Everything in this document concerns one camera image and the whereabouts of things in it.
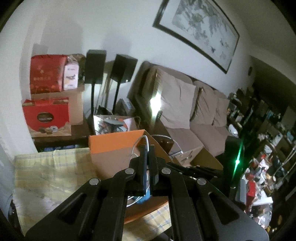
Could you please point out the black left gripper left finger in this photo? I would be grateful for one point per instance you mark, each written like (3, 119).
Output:
(96, 211)

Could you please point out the brown cardboard box by sofa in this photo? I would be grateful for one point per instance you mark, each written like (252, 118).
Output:
(194, 155)

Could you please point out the dark red gift box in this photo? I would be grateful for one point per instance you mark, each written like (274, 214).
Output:
(46, 73)

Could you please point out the yellow checkered bed sheet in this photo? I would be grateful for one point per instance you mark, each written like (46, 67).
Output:
(44, 180)

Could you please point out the framed ink painting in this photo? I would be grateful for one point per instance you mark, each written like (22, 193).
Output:
(203, 26)

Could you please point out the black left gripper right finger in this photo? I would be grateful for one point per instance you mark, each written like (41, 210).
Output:
(198, 210)

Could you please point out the pink white small box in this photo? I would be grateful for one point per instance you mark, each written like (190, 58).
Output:
(71, 74)

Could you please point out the open box with clutter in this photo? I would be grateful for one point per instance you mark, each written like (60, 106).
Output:
(104, 124)

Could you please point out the cluttered dark shelf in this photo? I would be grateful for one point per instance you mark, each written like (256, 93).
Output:
(266, 158)

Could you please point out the red chocolate gift box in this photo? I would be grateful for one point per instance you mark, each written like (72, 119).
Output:
(47, 117)

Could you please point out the orange cardboard box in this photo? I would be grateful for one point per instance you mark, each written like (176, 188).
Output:
(111, 153)

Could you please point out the left black speaker on stand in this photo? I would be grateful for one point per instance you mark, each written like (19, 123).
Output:
(94, 69)

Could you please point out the black speaker on stand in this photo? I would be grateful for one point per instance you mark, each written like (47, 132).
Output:
(94, 69)
(122, 72)

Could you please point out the right black speaker on stand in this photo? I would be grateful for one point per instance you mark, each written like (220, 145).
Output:
(122, 72)

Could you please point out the beige sofa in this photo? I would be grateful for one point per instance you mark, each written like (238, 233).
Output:
(180, 111)

